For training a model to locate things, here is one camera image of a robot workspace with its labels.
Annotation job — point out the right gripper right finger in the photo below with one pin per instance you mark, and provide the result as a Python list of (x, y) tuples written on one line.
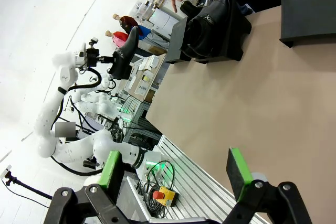
[(237, 174)]

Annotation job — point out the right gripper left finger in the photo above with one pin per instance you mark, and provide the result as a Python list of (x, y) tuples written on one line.
[(113, 169)]

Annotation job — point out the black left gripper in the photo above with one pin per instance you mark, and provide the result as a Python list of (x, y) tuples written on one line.
[(92, 58)]

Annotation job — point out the black leather loafer shoe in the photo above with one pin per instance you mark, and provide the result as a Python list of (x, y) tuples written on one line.
[(187, 43), (215, 11), (123, 53)]

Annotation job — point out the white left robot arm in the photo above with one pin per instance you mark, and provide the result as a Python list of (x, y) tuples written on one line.
[(48, 119)]

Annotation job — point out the grey shoe stand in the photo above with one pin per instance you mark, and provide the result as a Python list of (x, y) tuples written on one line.
[(177, 43)]

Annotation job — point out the black shoe stand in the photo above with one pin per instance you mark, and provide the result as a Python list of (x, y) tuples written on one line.
[(307, 3), (240, 35)]

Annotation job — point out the mannequin in red garment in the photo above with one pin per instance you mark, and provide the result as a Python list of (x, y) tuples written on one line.
[(118, 37), (127, 22)]

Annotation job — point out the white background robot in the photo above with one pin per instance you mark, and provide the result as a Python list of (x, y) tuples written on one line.
[(103, 103)]

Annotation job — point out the blue cloth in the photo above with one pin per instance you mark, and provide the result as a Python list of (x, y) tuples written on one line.
[(145, 31)]

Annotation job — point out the cardboard box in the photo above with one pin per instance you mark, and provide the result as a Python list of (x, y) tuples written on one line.
[(155, 49)]

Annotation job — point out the yellow emergency stop box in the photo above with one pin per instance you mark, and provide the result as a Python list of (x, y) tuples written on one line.
[(168, 195)]

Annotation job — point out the black bag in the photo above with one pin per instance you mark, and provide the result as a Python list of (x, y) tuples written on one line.
[(189, 7)]

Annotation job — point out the aluminium profile base frame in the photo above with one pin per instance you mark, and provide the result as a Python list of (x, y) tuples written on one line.
[(189, 179)]

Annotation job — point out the black tripod with camera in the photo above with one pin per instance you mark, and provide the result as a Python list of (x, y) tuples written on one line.
[(26, 185)]

